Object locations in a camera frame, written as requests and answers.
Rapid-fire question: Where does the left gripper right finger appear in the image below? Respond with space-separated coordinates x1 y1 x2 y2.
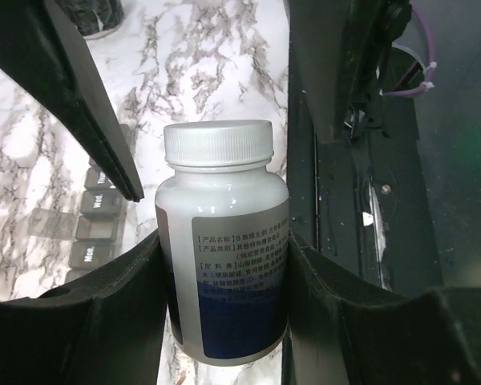
288 233 481 384

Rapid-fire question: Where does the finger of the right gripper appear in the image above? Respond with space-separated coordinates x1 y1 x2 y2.
0 1 144 201
288 1 409 143

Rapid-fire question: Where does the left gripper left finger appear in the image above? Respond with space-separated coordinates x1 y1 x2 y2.
0 233 167 384

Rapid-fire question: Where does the grey weekly pill organizer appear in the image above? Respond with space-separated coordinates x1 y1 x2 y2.
15 124 128 298

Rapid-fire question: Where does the white pill bottle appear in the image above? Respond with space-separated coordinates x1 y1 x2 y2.
155 120 289 367

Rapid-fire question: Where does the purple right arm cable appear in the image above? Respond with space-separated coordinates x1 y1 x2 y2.
380 0 438 98

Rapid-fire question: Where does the black front rail frame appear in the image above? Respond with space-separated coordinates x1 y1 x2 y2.
284 39 481 298

